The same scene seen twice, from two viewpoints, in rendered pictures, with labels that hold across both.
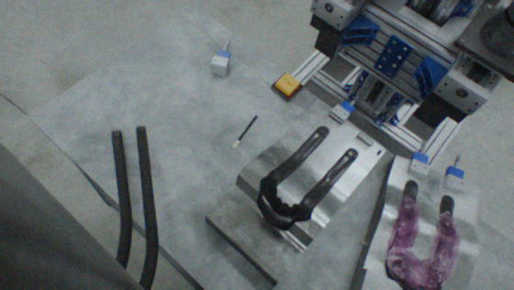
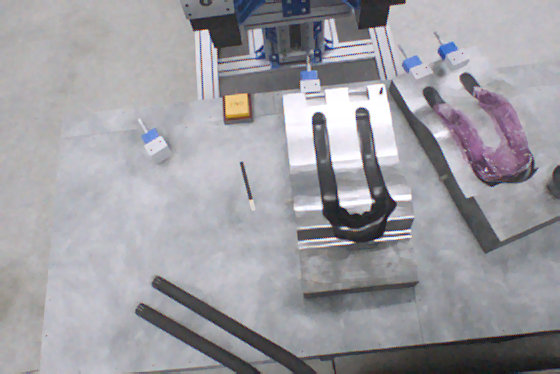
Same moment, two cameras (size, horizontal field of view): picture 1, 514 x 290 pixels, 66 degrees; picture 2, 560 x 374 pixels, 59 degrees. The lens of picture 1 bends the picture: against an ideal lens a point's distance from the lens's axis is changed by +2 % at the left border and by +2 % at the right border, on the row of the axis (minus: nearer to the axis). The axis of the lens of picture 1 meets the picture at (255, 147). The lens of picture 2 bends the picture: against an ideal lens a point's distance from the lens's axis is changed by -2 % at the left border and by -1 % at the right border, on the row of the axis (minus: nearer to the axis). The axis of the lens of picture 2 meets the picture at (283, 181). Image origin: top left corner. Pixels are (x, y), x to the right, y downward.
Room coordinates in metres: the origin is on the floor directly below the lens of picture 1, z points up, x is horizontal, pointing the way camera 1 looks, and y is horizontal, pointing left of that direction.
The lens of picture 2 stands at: (0.13, 0.19, 1.98)
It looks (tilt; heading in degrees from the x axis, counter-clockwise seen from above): 67 degrees down; 332
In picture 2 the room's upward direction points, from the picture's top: 9 degrees counter-clockwise
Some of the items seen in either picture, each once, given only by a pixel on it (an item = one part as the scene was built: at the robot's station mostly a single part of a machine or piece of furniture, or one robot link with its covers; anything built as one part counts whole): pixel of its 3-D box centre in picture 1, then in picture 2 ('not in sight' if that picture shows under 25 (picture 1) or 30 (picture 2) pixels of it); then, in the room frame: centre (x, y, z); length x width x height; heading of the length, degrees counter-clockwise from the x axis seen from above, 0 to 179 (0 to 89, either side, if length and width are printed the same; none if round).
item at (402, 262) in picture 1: (424, 241); (487, 129); (0.34, -0.49, 0.90); 0.26 x 0.18 x 0.08; 166
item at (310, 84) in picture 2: (347, 107); (309, 76); (0.77, -0.27, 0.83); 0.13 x 0.05 x 0.05; 147
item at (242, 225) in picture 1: (299, 182); (346, 182); (0.45, -0.14, 0.87); 0.50 x 0.26 x 0.14; 149
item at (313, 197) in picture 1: (308, 174); (351, 167); (0.46, -0.16, 0.92); 0.35 x 0.16 x 0.09; 149
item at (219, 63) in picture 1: (223, 55); (150, 137); (0.88, 0.17, 0.83); 0.13 x 0.05 x 0.05; 177
